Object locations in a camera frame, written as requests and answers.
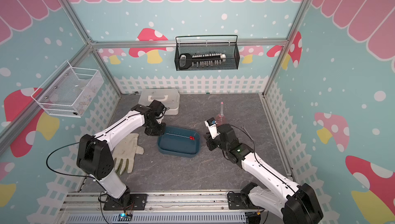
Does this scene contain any white wire wall basket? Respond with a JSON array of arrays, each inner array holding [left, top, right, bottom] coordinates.
[[31, 61, 104, 118]]

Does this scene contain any teal plastic storage box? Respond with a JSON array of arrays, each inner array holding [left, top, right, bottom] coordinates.
[[157, 126, 201, 158]]

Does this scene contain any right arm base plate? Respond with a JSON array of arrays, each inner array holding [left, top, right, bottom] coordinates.
[[227, 191, 258, 210]]

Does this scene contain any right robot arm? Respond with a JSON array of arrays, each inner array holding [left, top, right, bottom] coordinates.
[[205, 118, 324, 224]]

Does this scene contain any green circuit board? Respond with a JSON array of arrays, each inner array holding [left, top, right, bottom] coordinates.
[[117, 213, 133, 222]]

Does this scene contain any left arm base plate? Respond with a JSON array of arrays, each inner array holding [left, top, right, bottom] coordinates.
[[103, 194, 148, 211]]

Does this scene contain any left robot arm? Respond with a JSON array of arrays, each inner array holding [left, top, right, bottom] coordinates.
[[76, 100, 168, 200]]

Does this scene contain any socket set on rail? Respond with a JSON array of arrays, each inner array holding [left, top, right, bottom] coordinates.
[[178, 53, 226, 70]]

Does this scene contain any white work glove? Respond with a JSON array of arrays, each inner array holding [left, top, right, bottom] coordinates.
[[112, 133, 144, 176]]

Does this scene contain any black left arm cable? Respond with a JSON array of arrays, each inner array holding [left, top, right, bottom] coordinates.
[[46, 141, 96, 180]]

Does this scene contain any black wire wall basket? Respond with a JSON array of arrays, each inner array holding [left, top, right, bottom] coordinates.
[[174, 35, 240, 71]]

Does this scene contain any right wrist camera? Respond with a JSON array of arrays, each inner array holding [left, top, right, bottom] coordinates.
[[205, 118, 219, 139]]

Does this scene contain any white plastic storage case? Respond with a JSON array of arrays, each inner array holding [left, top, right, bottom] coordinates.
[[138, 89, 180, 116]]

